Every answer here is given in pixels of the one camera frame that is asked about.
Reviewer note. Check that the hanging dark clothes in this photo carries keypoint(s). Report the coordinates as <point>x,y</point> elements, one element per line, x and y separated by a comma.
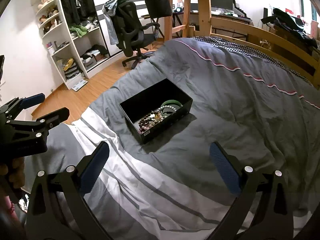
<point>75,5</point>

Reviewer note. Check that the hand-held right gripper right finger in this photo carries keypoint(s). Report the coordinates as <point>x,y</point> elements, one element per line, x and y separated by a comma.
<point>225,170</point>

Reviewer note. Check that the pink cloth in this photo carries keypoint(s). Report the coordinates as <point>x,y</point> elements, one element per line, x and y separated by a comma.
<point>10,205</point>

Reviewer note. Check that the striped folded cloth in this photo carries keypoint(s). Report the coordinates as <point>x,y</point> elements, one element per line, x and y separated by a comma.
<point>70,73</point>

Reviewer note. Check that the grey striped duvet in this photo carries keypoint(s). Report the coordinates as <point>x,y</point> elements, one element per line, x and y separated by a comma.
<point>237,120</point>

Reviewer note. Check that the grey storage basket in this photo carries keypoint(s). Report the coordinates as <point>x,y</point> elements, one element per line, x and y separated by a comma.
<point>89,61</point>

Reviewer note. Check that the wooden dresser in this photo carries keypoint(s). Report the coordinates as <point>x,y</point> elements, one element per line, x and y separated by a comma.
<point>282,38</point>

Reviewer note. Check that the checked bed sheet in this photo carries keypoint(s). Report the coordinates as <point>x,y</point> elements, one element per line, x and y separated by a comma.
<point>240,48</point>

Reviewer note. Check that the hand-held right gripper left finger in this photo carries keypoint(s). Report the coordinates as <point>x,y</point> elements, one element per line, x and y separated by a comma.
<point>92,172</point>

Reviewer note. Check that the dark desk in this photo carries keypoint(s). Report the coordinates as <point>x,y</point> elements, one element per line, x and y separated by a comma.
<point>225,15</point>

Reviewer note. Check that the green jade bangle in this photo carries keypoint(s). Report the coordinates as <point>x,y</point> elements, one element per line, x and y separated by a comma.
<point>172,102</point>

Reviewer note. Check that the pile of dark clothes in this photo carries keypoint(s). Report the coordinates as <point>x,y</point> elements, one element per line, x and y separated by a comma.
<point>290,21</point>

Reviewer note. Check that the white bathroom scale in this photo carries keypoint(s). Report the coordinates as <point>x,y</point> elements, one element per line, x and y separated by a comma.
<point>79,85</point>

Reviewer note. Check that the wooden bed frame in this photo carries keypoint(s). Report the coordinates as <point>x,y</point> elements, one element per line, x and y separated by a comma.
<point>203,7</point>

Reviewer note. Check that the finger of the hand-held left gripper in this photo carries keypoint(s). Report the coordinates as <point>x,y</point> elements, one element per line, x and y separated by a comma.
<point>33,100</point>
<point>56,116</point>

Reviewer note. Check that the black office chair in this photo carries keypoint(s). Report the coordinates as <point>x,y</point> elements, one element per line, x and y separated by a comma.
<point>130,30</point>

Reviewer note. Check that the person's left hand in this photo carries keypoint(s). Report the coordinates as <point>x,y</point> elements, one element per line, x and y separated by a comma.
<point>18,172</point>

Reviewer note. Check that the green cloth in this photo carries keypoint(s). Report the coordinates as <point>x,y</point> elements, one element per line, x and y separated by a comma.
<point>79,30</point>

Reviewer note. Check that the wooden ladder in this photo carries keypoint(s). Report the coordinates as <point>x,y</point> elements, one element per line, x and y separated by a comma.
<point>186,7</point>

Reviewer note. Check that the light blue jeans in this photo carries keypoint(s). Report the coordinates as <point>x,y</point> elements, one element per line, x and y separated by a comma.
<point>111,27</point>

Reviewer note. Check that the white corner shelf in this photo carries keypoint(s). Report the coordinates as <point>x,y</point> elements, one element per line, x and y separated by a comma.
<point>53,55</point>

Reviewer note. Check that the black rectangular box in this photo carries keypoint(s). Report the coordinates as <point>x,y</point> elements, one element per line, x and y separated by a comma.
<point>170,123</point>

